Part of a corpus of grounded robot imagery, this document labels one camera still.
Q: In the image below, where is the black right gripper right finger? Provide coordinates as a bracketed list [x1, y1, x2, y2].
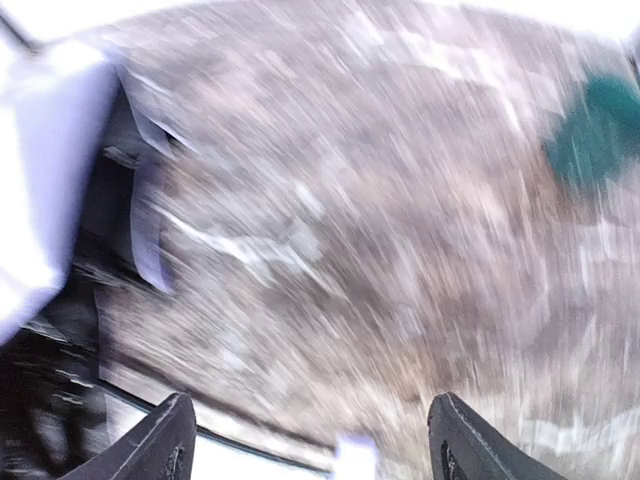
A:
[428, 392, 563, 480]

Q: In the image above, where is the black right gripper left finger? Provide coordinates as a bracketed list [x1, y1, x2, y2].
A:
[64, 393, 196, 480]

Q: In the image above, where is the lavender and black folding umbrella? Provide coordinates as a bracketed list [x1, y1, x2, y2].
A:
[1, 15, 172, 479]

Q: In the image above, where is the dark green ceramic mug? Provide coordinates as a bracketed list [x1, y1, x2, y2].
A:
[544, 74, 639, 192]

